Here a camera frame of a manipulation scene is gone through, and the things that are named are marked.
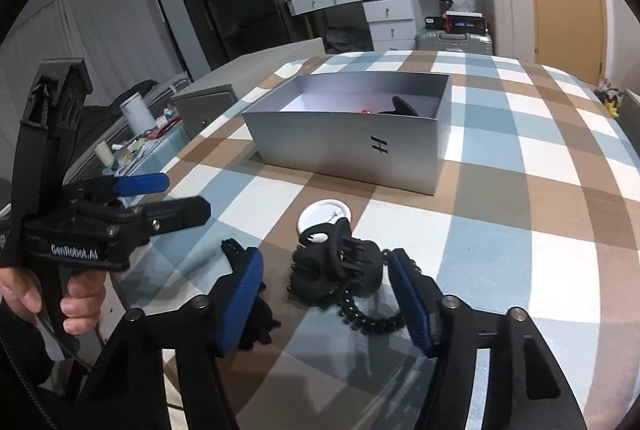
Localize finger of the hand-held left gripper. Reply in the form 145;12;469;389
65;174;170;201
115;196;212;237

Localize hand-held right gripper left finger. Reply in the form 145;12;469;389
77;246;266;430

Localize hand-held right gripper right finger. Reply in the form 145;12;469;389
389;248;588;430

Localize black spiral hair tie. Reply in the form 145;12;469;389
337;250;416;337

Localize black hair claw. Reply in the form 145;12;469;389
290;220;386;307

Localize silver cardboard box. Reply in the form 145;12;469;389
241;70;452;197

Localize black headband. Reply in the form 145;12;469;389
377;96;419;117

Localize person's left hand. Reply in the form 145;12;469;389
0;266;108;333

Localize pile of small table items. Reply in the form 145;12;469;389
95;107;183;175

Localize white cylinder appliance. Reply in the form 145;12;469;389
120;92;157;133

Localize grey metal cabinet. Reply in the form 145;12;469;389
172;37;326;145

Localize checkered tablecloth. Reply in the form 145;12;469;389
107;50;640;430

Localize grey curtain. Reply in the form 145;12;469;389
0;0;188;211

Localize grey clothes pile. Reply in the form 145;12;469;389
325;27;373;53

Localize silver suitcase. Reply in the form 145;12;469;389
415;28;493;56

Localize red black box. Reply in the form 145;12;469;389
442;11;488;33

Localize pile of toys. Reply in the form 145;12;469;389
597;80;626;118

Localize white desk with drawers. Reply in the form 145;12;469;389
286;0;418;53

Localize white suitcase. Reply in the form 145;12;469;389
482;0;533;60

